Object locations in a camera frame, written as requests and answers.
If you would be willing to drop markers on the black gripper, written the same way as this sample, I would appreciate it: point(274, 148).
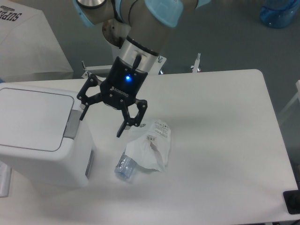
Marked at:
point(122, 85)

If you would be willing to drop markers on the white push-lid trash can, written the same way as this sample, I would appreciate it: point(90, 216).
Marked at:
point(42, 135)

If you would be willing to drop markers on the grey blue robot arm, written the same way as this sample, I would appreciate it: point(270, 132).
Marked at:
point(151, 23)

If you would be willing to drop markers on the crumpled white paper bag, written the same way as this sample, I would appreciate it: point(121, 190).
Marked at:
point(149, 144)

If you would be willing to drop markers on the crushed clear plastic bottle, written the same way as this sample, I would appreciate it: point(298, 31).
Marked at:
point(125, 166)

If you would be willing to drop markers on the white printed cloth cover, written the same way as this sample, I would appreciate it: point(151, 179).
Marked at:
point(28, 45)

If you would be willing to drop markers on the clear plastic bag left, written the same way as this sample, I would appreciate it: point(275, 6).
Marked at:
point(5, 177)

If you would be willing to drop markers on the blue water jug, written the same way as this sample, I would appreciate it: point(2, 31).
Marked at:
point(278, 13)

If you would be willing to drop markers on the black device at edge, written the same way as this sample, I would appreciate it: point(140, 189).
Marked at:
point(292, 201)

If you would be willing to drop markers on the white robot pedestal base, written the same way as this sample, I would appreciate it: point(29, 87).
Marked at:
point(115, 33)

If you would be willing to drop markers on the white frame at right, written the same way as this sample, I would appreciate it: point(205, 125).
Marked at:
point(291, 106)

